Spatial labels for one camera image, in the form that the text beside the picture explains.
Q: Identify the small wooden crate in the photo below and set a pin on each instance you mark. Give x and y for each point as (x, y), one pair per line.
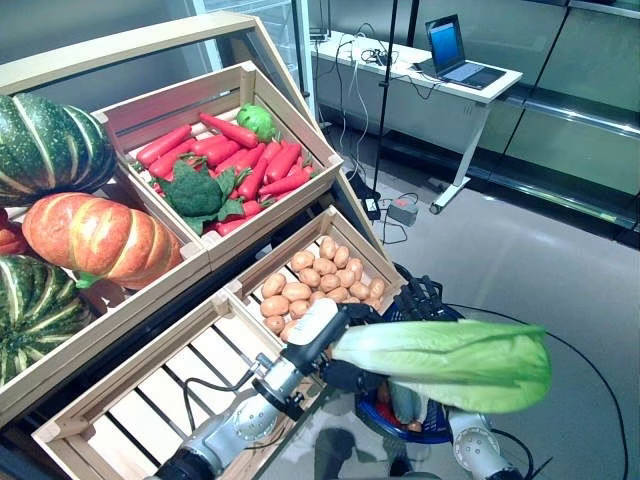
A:
(165, 380)
(175, 105)
(367, 252)

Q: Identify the blue plastic shopping basket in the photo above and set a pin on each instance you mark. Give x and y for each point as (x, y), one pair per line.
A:
(437, 425)

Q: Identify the brown potato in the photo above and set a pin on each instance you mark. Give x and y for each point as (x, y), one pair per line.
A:
(274, 285)
(302, 261)
(298, 308)
(324, 266)
(341, 256)
(359, 290)
(415, 426)
(376, 287)
(310, 277)
(355, 268)
(287, 331)
(275, 324)
(296, 291)
(328, 247)
(330, 282)
(382, 392)
(275, 306)

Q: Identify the black router with antennas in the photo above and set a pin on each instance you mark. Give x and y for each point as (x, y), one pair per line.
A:
(320, 35)

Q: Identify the black tripod stand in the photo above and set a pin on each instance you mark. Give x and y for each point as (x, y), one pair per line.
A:
(385, 82)

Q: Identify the light green round cabbage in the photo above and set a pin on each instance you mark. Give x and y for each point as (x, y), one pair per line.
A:
(255, 121)

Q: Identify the open grey laptop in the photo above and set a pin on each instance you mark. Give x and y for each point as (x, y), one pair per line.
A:
(445, 42)

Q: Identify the white glass door cabinet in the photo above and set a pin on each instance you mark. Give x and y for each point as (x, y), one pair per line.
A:
(270, 20)

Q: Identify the oblong orange pumpkin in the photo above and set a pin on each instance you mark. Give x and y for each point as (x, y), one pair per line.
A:
(100, 235)

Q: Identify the dark green broccoli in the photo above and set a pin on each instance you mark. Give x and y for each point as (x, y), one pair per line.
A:
(192, 192)

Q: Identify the grey box with red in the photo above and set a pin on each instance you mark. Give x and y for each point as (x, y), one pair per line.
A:
(402, 215)

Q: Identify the wooden display shelf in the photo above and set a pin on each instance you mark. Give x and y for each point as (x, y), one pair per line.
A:
(125, 47)

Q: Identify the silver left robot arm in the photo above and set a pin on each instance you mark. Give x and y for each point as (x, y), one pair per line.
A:
(235, 430)

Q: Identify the red bell pepper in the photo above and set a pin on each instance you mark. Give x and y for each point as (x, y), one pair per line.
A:
(385, 414)

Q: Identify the red carrot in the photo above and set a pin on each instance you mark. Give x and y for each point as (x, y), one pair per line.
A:
(217, 150)
(164, 145)
(282, 162)
(285, 184)
(227, 131)
(172, 160)
(252, 177)

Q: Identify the green striped pumpkin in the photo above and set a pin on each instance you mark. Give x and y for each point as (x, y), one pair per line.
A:
(35, 315)
(45, 150)

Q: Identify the white desk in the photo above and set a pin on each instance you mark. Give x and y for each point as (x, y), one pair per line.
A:
(400, 95)

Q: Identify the large wooden crate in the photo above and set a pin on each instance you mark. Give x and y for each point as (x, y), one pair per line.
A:
(150, 300)

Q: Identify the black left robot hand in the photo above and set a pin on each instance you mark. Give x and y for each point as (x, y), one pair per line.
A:
(320, 330)

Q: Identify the black power adapter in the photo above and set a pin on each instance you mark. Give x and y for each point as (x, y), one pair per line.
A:
(372, 207)

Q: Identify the steel wall shelving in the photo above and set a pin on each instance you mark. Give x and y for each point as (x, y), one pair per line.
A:
(575, 120)

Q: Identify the green napa cabbage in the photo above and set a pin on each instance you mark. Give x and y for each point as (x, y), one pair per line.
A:
(405, 400)
(450, 365)

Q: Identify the round orange pumpkin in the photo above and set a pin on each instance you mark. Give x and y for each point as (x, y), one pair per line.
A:
(10, 237)

